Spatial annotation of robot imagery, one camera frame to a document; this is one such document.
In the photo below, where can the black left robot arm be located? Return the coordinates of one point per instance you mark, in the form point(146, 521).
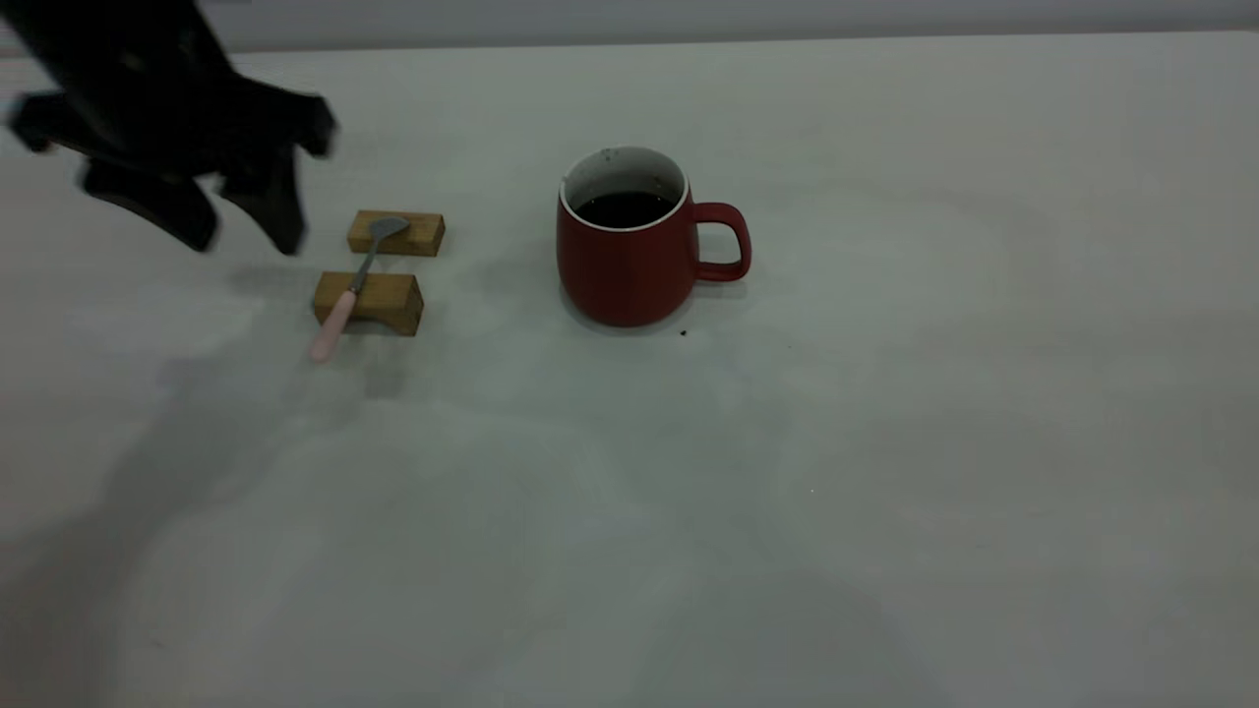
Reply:
point(98, 18)

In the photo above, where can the dark coffee liquid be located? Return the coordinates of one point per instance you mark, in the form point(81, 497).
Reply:
point(625, 208)

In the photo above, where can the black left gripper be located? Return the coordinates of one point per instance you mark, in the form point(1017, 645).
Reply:
point(167, 113)

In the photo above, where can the arched wooden block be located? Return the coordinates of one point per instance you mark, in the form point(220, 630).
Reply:
point(389, 295)

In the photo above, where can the flat rectangular wooden block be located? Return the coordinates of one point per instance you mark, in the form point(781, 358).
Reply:
point(418, 236)

